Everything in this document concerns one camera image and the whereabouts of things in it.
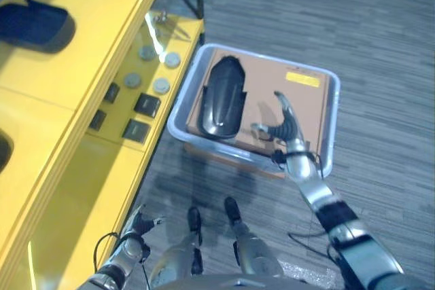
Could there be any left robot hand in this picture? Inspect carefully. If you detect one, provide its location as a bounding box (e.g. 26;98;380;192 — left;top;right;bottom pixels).
119;204;166;239

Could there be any yellow metal shelf rack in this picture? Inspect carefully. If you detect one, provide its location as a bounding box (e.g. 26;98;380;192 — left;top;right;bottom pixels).
0;0;205;290

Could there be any left dark robot foot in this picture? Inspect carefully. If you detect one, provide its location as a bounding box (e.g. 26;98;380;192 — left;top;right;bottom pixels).
188;206;203;234

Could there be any right silver robot leg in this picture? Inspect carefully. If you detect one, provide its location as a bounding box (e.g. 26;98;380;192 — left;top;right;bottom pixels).
228;218;285;279

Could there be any right dark robot foot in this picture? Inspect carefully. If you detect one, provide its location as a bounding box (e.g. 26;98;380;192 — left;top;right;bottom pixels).
224;196;243;226

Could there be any brown cardboard box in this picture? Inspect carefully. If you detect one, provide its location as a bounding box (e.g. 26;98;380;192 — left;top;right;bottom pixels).
184;49;332;179

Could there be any dark robot foot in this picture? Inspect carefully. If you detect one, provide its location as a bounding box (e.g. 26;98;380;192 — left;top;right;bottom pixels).
224;196;243;226
188;206;203;234

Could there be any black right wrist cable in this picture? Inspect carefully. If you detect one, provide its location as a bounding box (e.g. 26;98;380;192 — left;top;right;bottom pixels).
271;149;323;179

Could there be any yellow label sticker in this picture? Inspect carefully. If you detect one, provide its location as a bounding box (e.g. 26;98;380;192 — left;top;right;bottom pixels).
286;71;321;88

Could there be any black square block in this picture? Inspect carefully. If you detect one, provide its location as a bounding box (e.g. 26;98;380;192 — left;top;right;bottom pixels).
122;119;152;144
133;92;162;117
88;109;108;132
103;82;121;104

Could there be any grey robot torso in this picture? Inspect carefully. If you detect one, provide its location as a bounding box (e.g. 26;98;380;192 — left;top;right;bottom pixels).
149;273;313;290

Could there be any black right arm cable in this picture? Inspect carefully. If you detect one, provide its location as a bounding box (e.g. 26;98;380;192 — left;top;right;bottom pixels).
288;213;339;260

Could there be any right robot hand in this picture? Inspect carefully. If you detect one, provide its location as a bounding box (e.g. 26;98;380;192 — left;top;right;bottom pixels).
250;90;308;151

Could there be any translucent grey plastic box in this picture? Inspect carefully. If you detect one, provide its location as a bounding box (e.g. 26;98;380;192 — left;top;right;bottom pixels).
166;43;341;179

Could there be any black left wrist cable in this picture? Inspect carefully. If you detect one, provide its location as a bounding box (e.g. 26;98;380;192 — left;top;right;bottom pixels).
92;232;120;272

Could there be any round silver disc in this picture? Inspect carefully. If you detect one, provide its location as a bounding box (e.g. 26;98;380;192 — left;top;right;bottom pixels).
164;52;181;69
152;77;171;94
124;72;142;90
138;45;155;61

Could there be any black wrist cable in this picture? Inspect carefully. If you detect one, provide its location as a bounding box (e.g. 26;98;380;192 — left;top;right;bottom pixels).
271;149;323;179
92;232;120;272

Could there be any black sole-shaped part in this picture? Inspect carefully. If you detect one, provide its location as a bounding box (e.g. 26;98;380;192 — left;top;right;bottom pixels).
198;55;248;140
0;0;77;54
0;130;15;174

